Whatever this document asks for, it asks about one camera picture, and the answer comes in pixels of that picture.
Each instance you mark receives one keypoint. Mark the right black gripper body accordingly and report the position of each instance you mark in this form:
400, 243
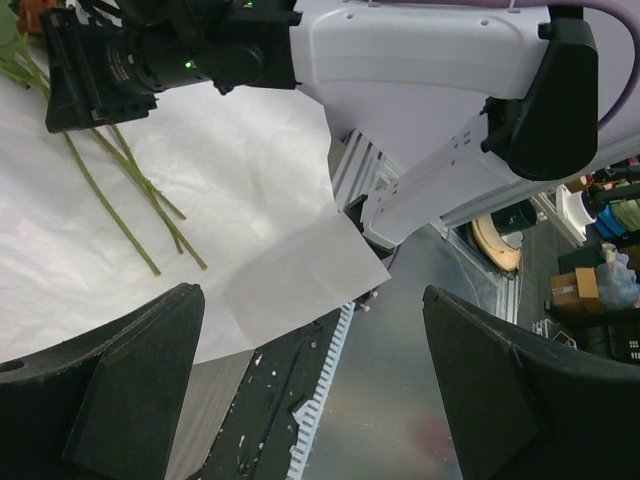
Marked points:
92, 80

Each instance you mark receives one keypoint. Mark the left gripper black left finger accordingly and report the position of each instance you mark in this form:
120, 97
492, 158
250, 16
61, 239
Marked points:
104, 404

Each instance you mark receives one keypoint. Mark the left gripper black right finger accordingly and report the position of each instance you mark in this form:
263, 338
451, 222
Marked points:
520, 406

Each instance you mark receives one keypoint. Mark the white wrapping paper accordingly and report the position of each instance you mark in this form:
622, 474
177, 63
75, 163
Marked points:
252, 220

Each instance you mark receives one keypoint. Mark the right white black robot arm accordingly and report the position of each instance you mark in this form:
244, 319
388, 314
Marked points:
472, 96

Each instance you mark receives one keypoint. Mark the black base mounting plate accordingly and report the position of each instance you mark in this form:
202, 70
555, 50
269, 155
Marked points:
258, 430

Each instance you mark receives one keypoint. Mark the slotted white cable duct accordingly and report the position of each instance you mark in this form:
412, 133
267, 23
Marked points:
309, 414

